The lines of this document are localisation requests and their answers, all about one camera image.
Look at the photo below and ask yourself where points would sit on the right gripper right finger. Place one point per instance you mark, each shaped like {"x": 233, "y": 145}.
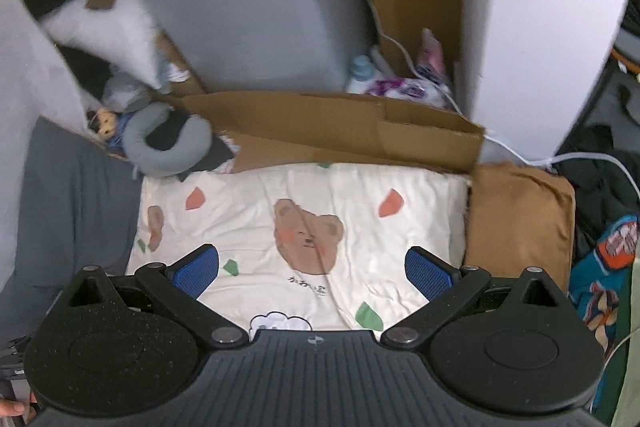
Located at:
{"x": 450, "y": 293}

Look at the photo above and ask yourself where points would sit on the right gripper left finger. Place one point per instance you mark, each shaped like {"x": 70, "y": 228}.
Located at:
{"x": 174, "y": 290}

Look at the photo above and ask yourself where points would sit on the brown t-shirt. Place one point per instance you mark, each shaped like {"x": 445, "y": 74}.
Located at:
{"x": 520, "y": 217}

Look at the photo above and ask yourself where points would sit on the black clothes pile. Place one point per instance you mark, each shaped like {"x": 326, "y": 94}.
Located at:
{"x": 603, "y": 193}

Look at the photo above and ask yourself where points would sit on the person's left hand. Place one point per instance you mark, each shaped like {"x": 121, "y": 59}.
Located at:
{"x": 18, "y": 409}

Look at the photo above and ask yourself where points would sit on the dark grey pillow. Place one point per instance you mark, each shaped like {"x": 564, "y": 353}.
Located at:
{"x": 78, "y": 207}

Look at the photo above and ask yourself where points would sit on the cream bear print blanket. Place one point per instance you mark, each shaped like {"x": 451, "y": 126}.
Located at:
{"x": 308, "y": 246}

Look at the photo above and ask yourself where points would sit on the blue-grey neck pillow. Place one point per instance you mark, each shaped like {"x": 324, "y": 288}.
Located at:
{"x": 138, "y": 126}

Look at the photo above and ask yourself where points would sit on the teal patterned garment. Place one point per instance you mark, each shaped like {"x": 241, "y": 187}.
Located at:
{"x": 596, "y": 281}

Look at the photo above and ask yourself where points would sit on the black cloth under neck pillow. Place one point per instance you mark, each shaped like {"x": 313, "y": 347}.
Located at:
{"x": 182, "y": 144}

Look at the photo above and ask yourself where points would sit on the small plush bear toy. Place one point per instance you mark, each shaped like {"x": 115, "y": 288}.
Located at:
{"x": 104, "y": 124}

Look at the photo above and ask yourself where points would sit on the large cardboard box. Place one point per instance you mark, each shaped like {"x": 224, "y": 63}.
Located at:
{"x": 283, "y": 128}

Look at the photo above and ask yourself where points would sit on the purple white refill pouch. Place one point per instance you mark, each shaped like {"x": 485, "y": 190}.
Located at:
{"x": 408, "y": 89}

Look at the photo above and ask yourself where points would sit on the clear plastic bag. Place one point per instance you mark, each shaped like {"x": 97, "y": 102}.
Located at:
{"x": 125, "y": 94}

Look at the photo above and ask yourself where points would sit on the blue cap detergent bottle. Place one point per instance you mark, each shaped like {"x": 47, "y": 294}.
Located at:
{"x": 362, "y": 74}

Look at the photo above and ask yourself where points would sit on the white pillow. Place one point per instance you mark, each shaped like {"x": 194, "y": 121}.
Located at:
{"x": 124, "y": 35}

